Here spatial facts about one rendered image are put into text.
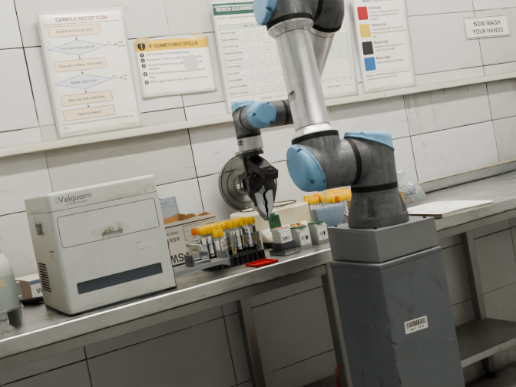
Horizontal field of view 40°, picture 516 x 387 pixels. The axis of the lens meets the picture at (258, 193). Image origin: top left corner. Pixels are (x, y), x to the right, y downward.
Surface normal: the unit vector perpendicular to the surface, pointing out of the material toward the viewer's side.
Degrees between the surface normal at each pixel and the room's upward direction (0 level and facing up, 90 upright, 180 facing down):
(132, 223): 90
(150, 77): 90
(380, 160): 92
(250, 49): 93
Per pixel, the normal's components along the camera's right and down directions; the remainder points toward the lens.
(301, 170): -0.88, 0.28
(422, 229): 0.49, -0.04
